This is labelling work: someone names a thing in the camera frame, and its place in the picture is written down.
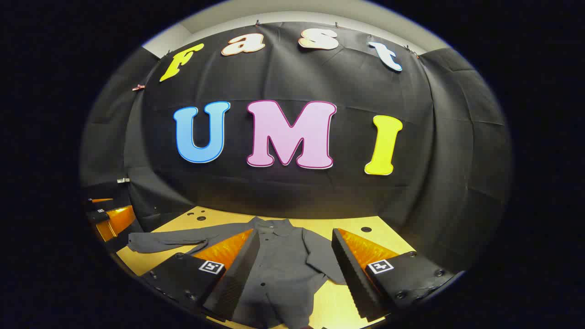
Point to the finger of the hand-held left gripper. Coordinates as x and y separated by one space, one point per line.
98 212
119 220

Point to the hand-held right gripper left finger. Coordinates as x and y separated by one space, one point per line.
237 278

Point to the grey button-up shirt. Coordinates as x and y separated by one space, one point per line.
279 265

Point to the black backdrop cloth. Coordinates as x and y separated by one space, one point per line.
320 192

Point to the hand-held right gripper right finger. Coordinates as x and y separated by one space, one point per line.
354 278

